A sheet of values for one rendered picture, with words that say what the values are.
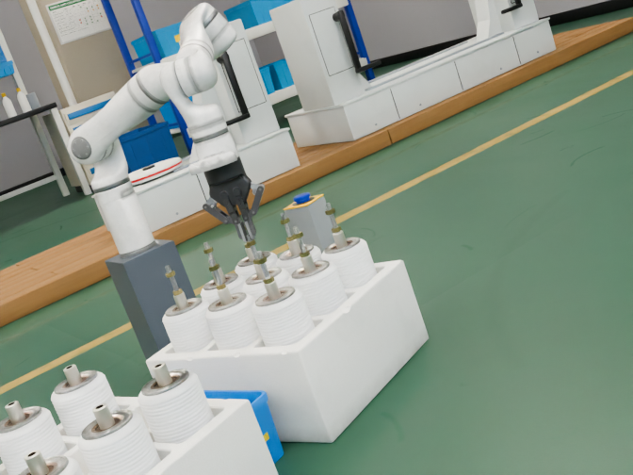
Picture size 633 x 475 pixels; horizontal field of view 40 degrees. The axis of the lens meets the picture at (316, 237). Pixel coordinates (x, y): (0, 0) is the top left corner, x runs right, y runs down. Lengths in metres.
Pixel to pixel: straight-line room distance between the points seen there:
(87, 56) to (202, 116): 6.49
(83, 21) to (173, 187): 4.48
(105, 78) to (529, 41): 4.26
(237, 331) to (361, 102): 2.82
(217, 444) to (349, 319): 0.40
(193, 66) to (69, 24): 6.49
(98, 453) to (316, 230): 0.86
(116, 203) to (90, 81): 5.97
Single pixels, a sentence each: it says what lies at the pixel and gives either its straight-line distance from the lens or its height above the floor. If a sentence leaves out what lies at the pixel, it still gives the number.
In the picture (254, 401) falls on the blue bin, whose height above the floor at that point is 0.12.
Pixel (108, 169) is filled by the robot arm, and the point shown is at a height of 0.51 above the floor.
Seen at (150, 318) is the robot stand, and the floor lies 0.15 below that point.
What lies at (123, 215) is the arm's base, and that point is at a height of 0.40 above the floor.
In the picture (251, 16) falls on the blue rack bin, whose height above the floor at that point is 0.88.
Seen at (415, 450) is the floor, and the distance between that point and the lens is 1.44.
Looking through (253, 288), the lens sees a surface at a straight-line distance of 1.69.
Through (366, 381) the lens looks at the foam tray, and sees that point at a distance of 1.63.
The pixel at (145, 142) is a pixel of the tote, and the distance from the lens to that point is 6.25.
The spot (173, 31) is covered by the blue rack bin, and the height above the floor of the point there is 0.95.
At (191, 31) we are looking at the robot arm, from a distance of 1.82.
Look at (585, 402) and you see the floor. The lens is 1.44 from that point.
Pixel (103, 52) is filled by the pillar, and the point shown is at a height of 1.04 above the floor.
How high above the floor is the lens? 0.68
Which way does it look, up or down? 13 degrees down
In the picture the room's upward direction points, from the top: 20 degrees counter-clockwise
